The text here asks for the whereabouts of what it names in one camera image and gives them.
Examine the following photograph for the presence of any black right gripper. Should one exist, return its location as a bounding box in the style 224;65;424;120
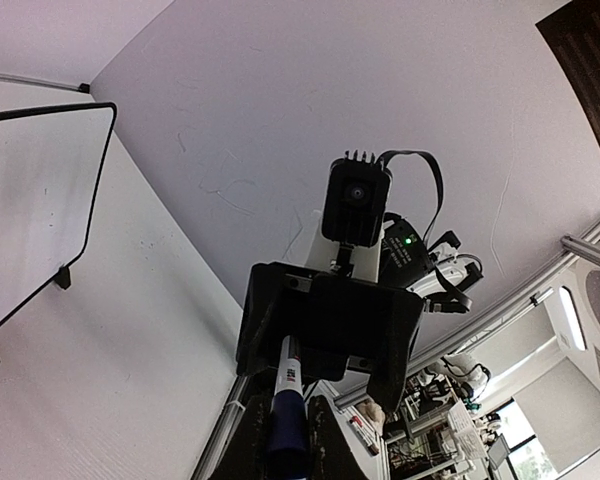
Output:
236;262;424;413

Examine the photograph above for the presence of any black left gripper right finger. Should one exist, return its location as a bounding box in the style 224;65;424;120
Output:
307;395;367;480

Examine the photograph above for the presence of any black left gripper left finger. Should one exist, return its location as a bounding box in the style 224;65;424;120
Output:
214;394;273;480

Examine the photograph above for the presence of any white marker pen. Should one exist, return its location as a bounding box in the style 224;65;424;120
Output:
274;335;302;395

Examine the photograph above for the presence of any blue marker cap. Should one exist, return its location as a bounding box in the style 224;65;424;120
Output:
266;390;309;458

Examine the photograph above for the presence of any white whiteboard with black frame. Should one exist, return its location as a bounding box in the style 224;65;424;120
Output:
0;102;117;327

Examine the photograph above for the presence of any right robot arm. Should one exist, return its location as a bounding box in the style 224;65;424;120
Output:
236;215;482;411

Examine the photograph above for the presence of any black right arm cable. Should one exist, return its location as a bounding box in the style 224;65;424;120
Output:
377;148;474;316

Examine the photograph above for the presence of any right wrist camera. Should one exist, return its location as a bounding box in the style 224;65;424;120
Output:
321;150;392;248

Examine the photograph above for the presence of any aluminium table edge rail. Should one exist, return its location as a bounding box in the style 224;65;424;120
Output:
0;73;91;94

